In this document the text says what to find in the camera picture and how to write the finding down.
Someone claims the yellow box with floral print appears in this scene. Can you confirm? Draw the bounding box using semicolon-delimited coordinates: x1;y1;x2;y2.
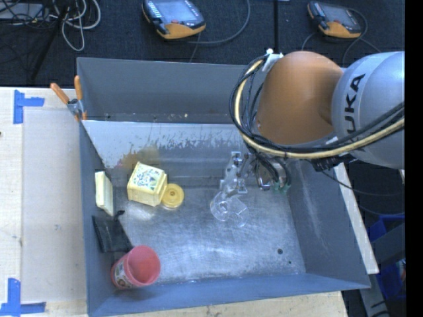
126;161;168;207

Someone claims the grey metal bin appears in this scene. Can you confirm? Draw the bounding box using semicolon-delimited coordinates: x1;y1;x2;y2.
75;56;371;317

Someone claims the yellow round lid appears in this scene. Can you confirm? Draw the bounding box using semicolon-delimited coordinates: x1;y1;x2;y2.
161;182;186;210

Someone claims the pale yellow flat block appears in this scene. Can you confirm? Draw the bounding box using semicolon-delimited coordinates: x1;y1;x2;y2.
95;170;115;217

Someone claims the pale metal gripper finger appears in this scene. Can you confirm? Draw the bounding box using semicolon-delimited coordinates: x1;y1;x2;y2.
233;178;249;199
219;176;236;197

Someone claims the red cup with printed band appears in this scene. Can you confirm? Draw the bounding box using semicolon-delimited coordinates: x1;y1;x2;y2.
110;244;162;291

